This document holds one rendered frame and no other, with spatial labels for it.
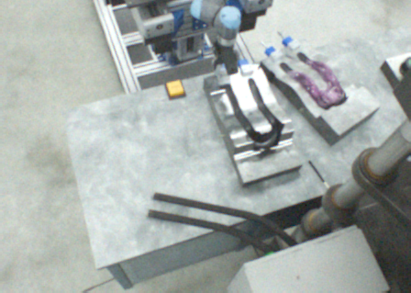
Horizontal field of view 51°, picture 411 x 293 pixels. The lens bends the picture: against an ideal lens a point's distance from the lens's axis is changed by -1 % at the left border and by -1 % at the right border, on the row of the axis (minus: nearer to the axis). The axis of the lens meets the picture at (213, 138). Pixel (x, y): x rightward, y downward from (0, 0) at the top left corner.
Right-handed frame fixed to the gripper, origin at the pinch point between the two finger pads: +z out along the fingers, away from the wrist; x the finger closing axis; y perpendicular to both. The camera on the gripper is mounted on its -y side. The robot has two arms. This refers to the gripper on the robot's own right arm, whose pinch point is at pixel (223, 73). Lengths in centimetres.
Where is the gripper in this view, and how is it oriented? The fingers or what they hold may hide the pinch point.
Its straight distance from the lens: 189.7
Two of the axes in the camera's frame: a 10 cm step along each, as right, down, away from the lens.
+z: -0.7, 4.4, 8.9
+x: -9.4, 2.6, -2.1
